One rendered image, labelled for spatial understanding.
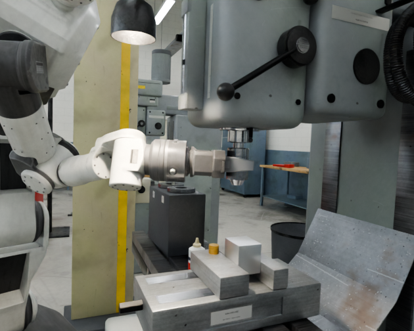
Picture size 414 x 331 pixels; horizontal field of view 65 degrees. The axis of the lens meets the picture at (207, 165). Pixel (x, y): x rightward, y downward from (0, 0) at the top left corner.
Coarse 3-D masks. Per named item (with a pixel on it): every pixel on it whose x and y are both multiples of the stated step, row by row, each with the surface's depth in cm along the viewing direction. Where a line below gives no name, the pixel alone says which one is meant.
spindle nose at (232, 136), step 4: (228, 132) 68; (232, 132) 67; (236, 132) 66; (240, 132) 66; (244, 132) 66; (248, 132) 67; (228, 136) 68; (232, 136) 67; (236, 136) 66; (240, 136) 66; (244, 136) 66; (228, 140) 68; (232, 140) 67; (236, 140) 66; (240, 140) 66; (244, 140) 66
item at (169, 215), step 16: (160, 192) 103; (176, 192) 99; (192, 192) 101; (160, 208) 103; (176, 208) 97; (192, 208) 99; (160, 224) 103; (176, 224) 97; (192, 224) 99; (160, 240) 103; (176, 240) 98; (192, 240) 100
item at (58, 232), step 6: (48, 102) 423; (48, 108) 423; (48, 114) 424; (48, 120) 424; (48, 198) 431; (48, 204) 431; (48, 210) 432; (54, 228) 454; (60, 228) 456; (66, 228) 457; (54, 234) 423; (60, 234) 425; (66, 234) 426
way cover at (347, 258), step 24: (336, 216) 91; (312, 240) 94; (336, 240) 87; (360, 240) 81; (384, 240) 76; (408, 240) 71; (288, 264) 96; (312, 264) 90; (336, 264) 84; (360, 264) 78; (384, 264) 73; (408, 264) 69; (336, 288) 79; (360, 288) 75; (384, 288) 70; (336, 312) 74; (360, 312) 71; (384, 312) 67
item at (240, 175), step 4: (228, 152) 68; (232, 152) 67; (236, 152) 66; (232, 156) 67; (236, 156) 67; (240, 156) 66; (244, 156) 67; (248, 156) 68; (228, 172) 68; (232, 172) 67; (236, 172) 67; (240, 172) 67; (244, 172) 67; (228, 176) 68; (232, 176) 67; (236, 176) 67; (240, 176) 67; (244, 176) 67; (236, 180) 67; (240, 180) 67; (244, 180) 67
